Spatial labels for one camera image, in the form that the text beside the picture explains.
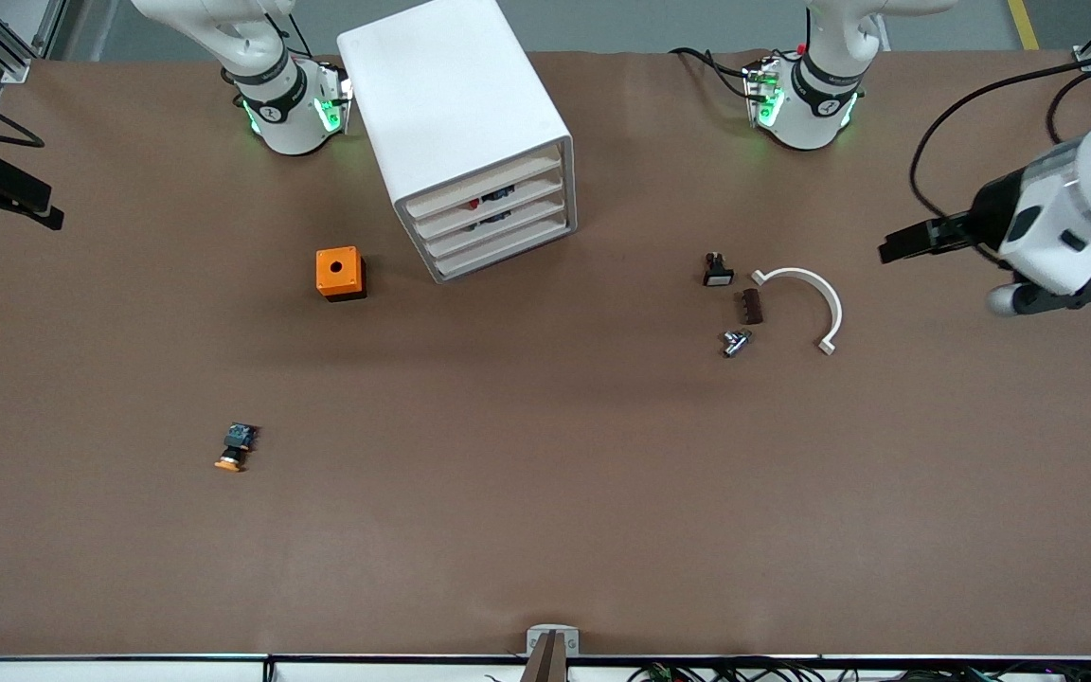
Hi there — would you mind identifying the orange capped black push button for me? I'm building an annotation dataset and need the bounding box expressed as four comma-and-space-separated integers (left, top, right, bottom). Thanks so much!
214, 422, 260, 473

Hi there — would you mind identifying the white curved plastic bracket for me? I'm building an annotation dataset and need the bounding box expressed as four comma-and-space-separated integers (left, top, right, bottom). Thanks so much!
751, 267, 844, 356

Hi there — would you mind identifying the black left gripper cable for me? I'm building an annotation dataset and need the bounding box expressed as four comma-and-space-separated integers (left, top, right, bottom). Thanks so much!
909, 57, 1091, 268

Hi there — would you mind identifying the black left arm base cable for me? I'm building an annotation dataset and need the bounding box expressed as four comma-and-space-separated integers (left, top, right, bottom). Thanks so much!
669, 46, 757, 100

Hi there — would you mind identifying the orange black button enclosure box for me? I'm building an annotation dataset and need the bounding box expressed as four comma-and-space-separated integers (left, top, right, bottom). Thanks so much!
315, 246, 367, 302

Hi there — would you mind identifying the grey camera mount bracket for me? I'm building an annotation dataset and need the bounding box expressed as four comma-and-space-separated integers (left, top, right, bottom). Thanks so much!
522, 625, 581, 682

